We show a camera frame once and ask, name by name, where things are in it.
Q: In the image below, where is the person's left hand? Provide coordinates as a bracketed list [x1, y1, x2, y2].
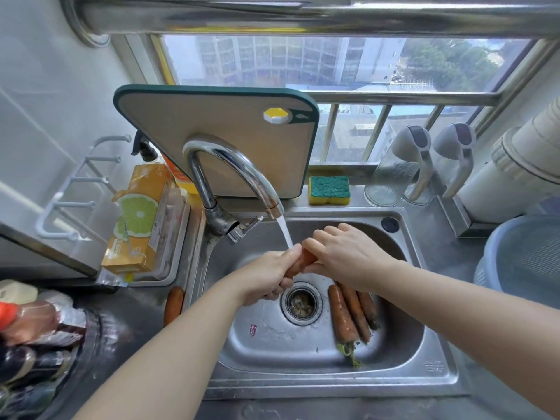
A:
[234, 243, 304, 307]

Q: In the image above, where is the person's right hand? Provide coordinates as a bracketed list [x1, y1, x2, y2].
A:
[302, 222, 401, 295]

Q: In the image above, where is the slim orange carrot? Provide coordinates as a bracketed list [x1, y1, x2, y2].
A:
[284, 248, 319, 279]

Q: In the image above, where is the orange carrot with leafy stem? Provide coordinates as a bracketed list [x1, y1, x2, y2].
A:
[328, 283, 363, 368]

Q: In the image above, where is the chrome faucet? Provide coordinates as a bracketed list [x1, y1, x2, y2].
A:
[182, 134, 285, 244]

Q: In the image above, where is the blue plastic colander basin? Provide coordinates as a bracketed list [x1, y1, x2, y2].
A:
[474, 213, 560, 311]

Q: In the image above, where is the person's left forearm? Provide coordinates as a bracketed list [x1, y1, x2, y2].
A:
[72, 275, 246, 420]

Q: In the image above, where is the person's right forearm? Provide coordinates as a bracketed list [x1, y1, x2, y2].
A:
[380, 260, 560, 418]

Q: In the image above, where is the steel drain strainer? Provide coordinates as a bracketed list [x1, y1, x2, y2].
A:
[281, 282, 324, 327]

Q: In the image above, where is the yellow green sponge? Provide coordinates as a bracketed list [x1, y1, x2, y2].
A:
[307, 175, 352, 206]

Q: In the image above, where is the stainless steel sink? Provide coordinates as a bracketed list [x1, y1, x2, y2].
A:
[183, 206, 467, 401]

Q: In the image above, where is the glass pitcher with grey lid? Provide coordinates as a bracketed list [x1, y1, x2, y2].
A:
[402, 122, 477, 205]
[363, 125, 434, 208]

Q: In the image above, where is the white plastic tray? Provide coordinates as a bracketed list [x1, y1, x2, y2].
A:
[129, 187, 192, 288]

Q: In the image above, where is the transparent plastic packet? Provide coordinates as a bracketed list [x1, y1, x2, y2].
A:
[150, 187, 184, 278]

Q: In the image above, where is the yellow dish soap pump bottle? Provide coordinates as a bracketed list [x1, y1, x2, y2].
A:
[131, 129, 200, 195]

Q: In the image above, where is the orange box with lime picture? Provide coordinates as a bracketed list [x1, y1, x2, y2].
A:
[101, 163, 174, 276]

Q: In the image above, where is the clear plastic bag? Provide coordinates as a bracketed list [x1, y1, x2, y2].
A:
[95, 268, 132, 288]

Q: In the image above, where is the beige green-rimmed cutting board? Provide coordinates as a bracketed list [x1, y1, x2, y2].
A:
[113, 84, 320, 200]

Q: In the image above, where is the white capped bottle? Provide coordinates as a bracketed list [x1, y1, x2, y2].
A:
[37, 289, 74, 309]

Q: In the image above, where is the window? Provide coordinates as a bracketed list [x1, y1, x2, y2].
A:
[148, 33, 560, 167]

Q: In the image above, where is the red capped sauce bottle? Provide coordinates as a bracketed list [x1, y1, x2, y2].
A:
[0, 300, 88, 347]

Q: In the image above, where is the dark soy sauce bottle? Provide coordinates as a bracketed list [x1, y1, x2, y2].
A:
[0, 345, 73, 386]

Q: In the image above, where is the beige capped bottle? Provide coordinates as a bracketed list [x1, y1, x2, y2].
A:
[0, 279, 39, 305]

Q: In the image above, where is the steel overhead pipe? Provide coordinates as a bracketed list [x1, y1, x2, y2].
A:
[59, 0, 560, 48]

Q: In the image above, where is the white duct pipe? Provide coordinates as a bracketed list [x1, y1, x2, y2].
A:
[457, 98, 560, 225]

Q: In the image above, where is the steel window guard rail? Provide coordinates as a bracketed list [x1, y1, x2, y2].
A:
[306, 90, 502, 165]

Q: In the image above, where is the white wall hook rack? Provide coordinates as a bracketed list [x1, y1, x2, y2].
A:
[34, 134, 132, 242]

